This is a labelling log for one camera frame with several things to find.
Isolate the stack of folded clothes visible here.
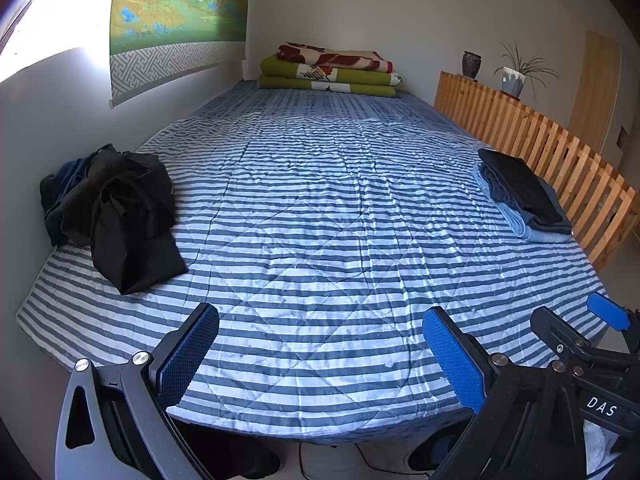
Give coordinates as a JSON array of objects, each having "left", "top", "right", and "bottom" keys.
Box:
[{"left": 473, "top": 162, "right": 572, "bottom": 245}]

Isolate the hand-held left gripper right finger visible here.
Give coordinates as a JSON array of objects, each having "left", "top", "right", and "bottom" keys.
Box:
[{"left": 422, "top": 306, "right": 586, "bottom": 480}]

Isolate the red white folded blanket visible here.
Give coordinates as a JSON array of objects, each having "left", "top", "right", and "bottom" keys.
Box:
[{"left": 278, "top": 42, "right": 395, "bottom": 74}]

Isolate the green folded blanket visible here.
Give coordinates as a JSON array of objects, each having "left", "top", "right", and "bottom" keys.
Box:
[
  {"left": 257, "top": 75, "right": 399, "bottom": 98},
  {"left": 260, "top": 55, "right": 404, "bottom": 87}
]

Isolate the black folded garment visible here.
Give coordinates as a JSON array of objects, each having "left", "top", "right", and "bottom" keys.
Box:
[{"left": 477, "top": 148, "right": 564, "bottom": 224}]

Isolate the landscape wall hanging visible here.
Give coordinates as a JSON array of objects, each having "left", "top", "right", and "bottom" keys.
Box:
[{"left": 109, "top": 0, "right": 251, "bottom": 109}]

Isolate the wooden door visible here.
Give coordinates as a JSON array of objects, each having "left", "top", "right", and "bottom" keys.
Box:
[{"left": 570, "top": 30, "right": 624, "bottom": 149}]

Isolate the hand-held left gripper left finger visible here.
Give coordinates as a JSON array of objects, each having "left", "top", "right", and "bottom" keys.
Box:
[{"left": 54, "top": 301, "right": 221, "bottom": 480}]

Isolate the black floor cable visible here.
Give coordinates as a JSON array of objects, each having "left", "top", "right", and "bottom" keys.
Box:
[{"left": 298, "top": 442, "right": 382, "bottom": 480}]

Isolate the potted plant in white pot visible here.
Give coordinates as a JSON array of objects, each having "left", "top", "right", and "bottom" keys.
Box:
[{"left": 494, "top": 42, "right": 560, "bottom": 102}]

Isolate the wooden slatted bed rail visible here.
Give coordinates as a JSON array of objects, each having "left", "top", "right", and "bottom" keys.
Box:
[{"left": 434, "top": 71, "right": 635, "bottom": 272}]

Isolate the black garment with yellow pattern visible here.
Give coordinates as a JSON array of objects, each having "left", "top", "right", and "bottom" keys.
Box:
[{"left": 89, "top": 144, "right": 189, "bottom": 296}]

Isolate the blue white striped quilt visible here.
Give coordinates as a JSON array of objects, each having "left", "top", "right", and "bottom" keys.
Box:
[{"left": 15, "top": 82, "right": 610, "bottom": 445}]

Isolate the dark blue folded garment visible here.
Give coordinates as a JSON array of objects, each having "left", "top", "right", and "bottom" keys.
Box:
[{"left": 487, "top": 170, "right": 573, "bottom": 235}]

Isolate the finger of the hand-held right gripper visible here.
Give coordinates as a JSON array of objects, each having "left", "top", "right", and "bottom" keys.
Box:
[
  {"left": 530, "top": 306, "right": 601, "bottom": 362},
  {"left": 587, "top": 292, "right": 640, "bottom": 356}
]

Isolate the black shoe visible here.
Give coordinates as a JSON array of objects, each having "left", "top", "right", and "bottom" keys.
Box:
[{"left": 407, "top": 430, "right": 473, "bottom": 474}]

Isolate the dark blue crumpled garment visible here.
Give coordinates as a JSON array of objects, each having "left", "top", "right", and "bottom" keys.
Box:
[{"left": 54, "top": 158, "right": 101, "bottom": 196}]

